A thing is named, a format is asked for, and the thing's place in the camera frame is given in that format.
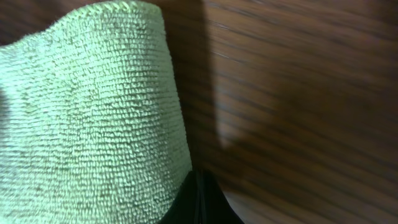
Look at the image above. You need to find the light green cloth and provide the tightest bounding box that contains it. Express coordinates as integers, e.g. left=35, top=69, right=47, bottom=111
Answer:
left=1, top=1, right=192, bottom=223

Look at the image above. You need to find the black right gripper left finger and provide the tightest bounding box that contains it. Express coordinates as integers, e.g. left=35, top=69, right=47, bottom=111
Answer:
left=159, top=170, right=199, bottom=224

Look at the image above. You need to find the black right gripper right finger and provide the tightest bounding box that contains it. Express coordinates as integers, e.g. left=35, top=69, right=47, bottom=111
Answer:
left=198, top=170, right=244, bottom=224

